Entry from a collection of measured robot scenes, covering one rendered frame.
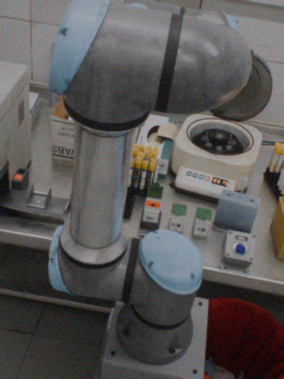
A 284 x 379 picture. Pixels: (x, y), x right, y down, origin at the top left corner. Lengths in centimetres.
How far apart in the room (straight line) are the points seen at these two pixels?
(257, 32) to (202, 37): 111
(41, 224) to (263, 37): 87
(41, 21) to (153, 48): 123
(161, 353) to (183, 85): 57
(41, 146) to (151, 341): 85
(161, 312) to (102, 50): 50
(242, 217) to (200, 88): 83
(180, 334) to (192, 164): 64
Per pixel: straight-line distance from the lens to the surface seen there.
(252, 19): 174
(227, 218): 145
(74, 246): 89
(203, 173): 156
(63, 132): 158
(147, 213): 137
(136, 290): 93
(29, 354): 222
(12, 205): 141
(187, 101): 65
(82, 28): 64
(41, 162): 162
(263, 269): 140
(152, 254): 91
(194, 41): 64
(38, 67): 191
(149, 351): 104
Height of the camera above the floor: 183
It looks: 38 degrees down
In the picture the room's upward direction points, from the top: 8 degrees clockwise
